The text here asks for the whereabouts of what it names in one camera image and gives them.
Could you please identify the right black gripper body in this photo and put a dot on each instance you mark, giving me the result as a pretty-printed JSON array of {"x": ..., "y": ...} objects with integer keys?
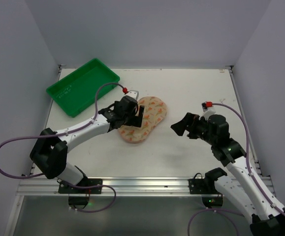
[{"x": 191, "y": 125}]

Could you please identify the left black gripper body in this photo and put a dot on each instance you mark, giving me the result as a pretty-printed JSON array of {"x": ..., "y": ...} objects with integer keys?
[{"x": 131, "y": 120}]

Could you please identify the carrot print laundry bag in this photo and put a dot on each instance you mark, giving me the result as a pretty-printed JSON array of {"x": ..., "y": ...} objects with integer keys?
[{"x": 155, "y": 110}]

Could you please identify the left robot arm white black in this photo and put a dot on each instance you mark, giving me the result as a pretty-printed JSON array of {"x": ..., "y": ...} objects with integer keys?
[{"x": 50, "y": 151}]

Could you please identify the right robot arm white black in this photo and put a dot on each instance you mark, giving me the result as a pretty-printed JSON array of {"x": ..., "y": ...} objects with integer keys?
[{"x": 263, "y": 211}]

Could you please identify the green plastic tray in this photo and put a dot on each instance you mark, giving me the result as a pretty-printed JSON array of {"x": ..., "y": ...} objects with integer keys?
[{"x": 76, "y": 92}]

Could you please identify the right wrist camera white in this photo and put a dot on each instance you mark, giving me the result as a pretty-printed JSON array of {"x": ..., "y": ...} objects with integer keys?
[{"x": 208, "y": 110}]

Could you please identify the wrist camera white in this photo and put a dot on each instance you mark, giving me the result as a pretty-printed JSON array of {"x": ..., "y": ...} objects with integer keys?
[
  {"x": 131, "y": 93},
  {"x": 208, "y": 110}
]

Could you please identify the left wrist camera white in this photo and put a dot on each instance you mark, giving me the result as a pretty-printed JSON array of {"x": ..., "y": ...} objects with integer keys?
[{"x": 131, "y": 93}]

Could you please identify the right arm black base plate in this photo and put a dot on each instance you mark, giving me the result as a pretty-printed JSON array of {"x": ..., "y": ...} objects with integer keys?
[{"x": 200, "y": 185}]

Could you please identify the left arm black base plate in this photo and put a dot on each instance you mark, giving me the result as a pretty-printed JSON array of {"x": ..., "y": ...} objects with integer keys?
[{"x": 80, "y": 196}]

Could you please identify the aluminium mounting rail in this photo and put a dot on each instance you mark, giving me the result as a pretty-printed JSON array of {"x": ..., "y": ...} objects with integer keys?
[{"x": 124, "y": 186}]

